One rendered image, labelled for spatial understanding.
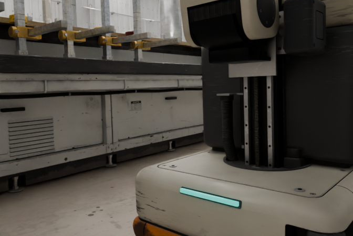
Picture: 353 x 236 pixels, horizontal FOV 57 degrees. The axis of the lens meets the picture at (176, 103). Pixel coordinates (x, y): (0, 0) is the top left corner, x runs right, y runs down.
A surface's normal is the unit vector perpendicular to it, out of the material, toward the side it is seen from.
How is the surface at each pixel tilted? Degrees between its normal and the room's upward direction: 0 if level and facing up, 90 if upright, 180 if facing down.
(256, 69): 90
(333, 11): 90
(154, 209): 90
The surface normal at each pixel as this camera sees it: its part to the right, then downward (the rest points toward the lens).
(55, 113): 0.77, 0.01
